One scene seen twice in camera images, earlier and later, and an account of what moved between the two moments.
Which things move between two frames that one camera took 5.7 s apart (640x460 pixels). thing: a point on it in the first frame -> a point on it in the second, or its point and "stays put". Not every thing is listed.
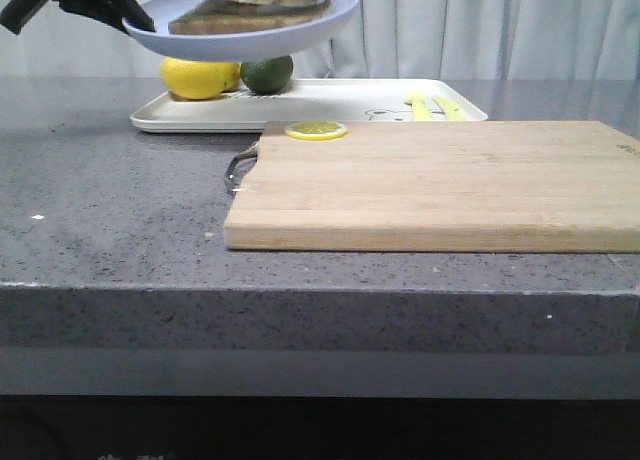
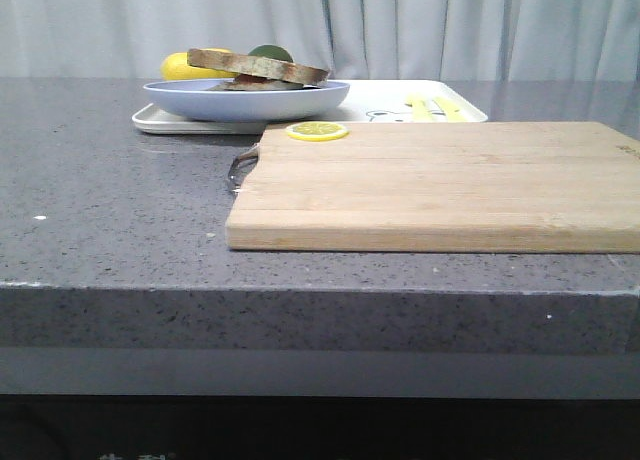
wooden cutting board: (444, 186) stays put
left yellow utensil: (421, 111) stays put
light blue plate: (246, 44) -> (194, 99)
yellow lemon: (227, 76) -> (216, 49)
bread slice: (217, 16) -> (247, 82)
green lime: (266, 76) -> (271, 51)
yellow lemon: (199, 79) stays put
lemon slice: (316, 130) stays put
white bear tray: (313, 100) stays put
